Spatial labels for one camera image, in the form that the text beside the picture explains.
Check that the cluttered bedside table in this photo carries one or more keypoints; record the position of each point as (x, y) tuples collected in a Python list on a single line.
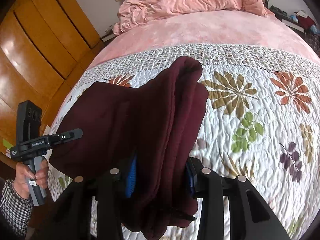
[(302, 24)]

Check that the pink bed sheet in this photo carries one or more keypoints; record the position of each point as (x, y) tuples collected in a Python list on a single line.
[(216, 27)]

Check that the person's left hand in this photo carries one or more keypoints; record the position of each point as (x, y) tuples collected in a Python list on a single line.
[(23, 173)]

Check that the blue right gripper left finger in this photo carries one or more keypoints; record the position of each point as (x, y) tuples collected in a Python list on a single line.
[(131, 179)]

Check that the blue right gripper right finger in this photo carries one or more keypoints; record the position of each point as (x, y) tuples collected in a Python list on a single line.
[(192, 176)]

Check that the white floral quilt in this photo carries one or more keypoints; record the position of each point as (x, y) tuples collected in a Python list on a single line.
[(262, 118)]

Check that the pink crumpled blanket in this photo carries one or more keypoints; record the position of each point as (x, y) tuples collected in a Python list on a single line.
[(135, 13)]

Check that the maroon pants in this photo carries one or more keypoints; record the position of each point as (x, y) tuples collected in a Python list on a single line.
[(158, 123)]

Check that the checkered left sleeve forearm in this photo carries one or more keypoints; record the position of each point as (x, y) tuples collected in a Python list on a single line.
[(15, 212)]

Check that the orange wooden wardrobe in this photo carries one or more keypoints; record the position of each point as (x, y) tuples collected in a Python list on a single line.
[(46, 45)]

